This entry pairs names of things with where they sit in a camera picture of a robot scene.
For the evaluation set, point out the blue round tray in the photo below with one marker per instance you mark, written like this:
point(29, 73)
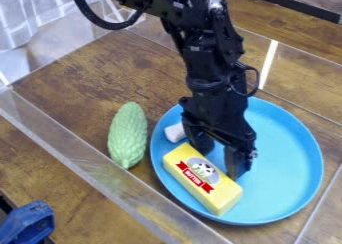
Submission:
point(286, 173)

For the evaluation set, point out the clear acrylic corner bracket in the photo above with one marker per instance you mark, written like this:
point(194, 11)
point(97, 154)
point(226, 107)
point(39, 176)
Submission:
point(128, 12)

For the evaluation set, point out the clear acrylic enclosure wall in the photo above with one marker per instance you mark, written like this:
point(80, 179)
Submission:
point(85, 72)

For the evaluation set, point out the blue clamp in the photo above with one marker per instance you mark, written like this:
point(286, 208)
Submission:
point(28, 224)

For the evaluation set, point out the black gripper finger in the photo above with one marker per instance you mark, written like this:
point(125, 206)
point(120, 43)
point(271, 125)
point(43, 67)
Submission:
point(199, 140)
point(238, 159)

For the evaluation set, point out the yellow butter brick toy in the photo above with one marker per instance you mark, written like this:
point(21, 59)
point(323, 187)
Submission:
point(202, 178)

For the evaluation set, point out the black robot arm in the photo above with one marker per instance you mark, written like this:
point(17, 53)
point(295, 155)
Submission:
point(210, 47)

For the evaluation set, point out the green bitter gourd toy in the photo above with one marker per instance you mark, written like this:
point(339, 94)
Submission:
point(127, 135)

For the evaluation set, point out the grey checked cloth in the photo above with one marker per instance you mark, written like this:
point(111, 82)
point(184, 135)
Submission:
point(23, 16)

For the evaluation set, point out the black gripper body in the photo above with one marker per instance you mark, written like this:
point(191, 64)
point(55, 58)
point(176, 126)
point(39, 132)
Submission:
point(216, 108)

